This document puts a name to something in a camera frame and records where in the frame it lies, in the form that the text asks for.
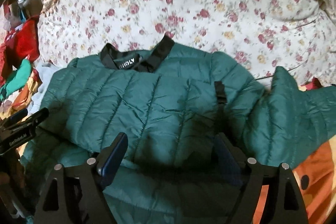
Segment dark green quilted puffer jacket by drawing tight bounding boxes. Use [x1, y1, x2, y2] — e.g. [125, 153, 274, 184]
[22, 43, 335, 223]

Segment red satin jacket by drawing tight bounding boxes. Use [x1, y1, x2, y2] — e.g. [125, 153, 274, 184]
[1, 16, 40, 86]

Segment teal green sweater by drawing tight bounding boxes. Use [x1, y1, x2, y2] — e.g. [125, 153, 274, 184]
[1, 59, 32, 102]

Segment floral white duvet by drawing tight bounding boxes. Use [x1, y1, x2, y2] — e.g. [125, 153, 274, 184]
[38, 0, 335, 85]

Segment yellow red rose blanket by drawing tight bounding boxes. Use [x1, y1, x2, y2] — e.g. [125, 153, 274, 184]
[243, 67, 335, 223]

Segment light grey fleece garment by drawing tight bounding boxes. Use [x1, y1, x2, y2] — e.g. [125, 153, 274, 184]
[27, 63, 61, 115]

